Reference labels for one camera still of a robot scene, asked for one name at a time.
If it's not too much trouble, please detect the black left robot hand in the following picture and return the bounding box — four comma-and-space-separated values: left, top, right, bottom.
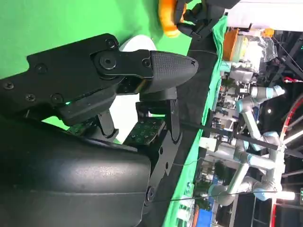
174, 0, 239, 41

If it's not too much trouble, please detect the red hoop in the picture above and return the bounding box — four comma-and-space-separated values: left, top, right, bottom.
279, 94, 303, 148

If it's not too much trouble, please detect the black table skirt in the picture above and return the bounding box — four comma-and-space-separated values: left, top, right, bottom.
142, 35, 218, 227

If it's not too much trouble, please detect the lilac plate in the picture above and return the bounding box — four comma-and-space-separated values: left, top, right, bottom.
110, 35, 155, 145

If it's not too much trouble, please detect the blue crate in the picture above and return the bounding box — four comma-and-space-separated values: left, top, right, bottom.
196, 208, 213, 225

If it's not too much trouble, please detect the clear plastic bag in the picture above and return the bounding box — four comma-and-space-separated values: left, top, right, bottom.
258, 34, 278, 62

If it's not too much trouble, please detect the green table cloth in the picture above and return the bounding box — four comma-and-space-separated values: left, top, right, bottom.
0, 0, 228, 227

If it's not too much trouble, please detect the orange storage box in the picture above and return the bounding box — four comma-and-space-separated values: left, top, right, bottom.
223, 28, 239, 61

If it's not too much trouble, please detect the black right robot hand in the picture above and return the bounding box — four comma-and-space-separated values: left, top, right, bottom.
0, 33, 199, 227

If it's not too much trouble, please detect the black metal bar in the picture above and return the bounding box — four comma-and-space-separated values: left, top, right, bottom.
181, 122, 278, 150

